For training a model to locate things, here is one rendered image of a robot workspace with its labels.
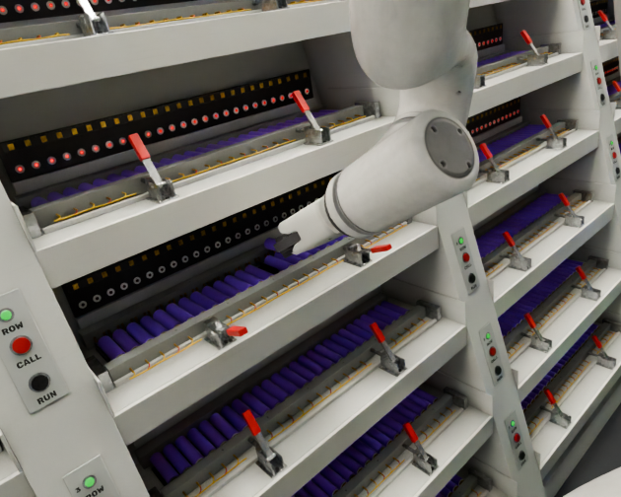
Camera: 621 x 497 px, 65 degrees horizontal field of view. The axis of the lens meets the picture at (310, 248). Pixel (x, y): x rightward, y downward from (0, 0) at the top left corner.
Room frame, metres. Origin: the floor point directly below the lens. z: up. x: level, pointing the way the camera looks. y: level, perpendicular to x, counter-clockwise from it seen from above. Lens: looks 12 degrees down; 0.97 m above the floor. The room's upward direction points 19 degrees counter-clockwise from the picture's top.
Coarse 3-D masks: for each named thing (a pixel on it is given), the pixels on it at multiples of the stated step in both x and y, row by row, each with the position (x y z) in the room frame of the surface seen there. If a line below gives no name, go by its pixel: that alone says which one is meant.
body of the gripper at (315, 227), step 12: (312, 204) 0.57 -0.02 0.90; (324, 204) 0.56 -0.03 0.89; (300, 216) 0.58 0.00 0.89; (312, 216) 0.57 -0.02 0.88; (324, 216) 0.56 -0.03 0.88; (288, 228) 0.61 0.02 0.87; (300, 228) 0.59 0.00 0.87; (312, 228) 0.57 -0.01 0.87; (324, 228) 0.56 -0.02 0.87; (336, 228) 0.56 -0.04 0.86; (312, 240) 0.58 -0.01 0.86; (324, 240) 0.57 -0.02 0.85; (300, 252) 0.61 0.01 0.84
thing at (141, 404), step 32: (416, 224) 0.88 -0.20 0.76; (224, 256) 0.81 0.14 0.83; (384, 256) 0.77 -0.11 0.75; (416, 256) 0.82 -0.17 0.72; (160, 288) 0.75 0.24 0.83; (320, 288) 0.71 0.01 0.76; (352, 288) 0.73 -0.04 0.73; (96, 320) 0.69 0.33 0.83; (256, 320) 0.65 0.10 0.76; (288, 320) 0.66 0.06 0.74; (320, 320) 0.70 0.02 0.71; (96, 352) 0.65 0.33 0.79; (192, 352) 0.61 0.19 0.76; (224, 352) 0.60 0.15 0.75; (256, 352) 0.63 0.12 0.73; (128, 384) 0.57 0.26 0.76; (160, 384) 0.56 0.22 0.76; (192, 384) 0.57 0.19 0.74; (224, 384) 0.60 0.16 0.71; (128, 416) 0.52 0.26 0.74; (160, 416) 0.55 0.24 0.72
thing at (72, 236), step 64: (64, 128) 0.72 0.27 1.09; (128, 128) 0.77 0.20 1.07; (192, 128) 0.83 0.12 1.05; (256, 128) 0.87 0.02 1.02; (320, 128) 0.77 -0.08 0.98; (384, 128) 0.82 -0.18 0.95; (64, 192) 0.68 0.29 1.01; (128, 192) 0.65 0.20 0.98; (192, 192) 0.62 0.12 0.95; (256, 192) 0.68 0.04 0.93; (64, 256) 0.53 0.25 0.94; (128, 256) 0.57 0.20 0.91
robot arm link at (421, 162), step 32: (416, 128) 0.44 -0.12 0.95; (448, 128) 0.45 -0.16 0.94; (384, 160) 0.47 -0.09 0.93; (416, 160) 0.43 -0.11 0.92; (448, 160) 0.44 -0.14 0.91; (352, 192) 0.51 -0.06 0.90; (384, 192) 0.47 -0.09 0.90; (416, 192) 0.45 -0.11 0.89; (448, 192) 0.43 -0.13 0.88; (384, 224) 0.51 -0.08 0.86
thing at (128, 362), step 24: (360, 240) 0.81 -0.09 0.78; (312, 264) 0.75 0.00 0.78; (264, 288) 0.70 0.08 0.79; (288, 288) 0.71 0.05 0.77; (216, 312) 0.65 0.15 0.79; (240, 312) 0.67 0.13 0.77; (168, 336) 0.61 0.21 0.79; (192, 336) 0.63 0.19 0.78; (120, 360) 0.58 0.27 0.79; (144, 360) 0.59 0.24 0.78
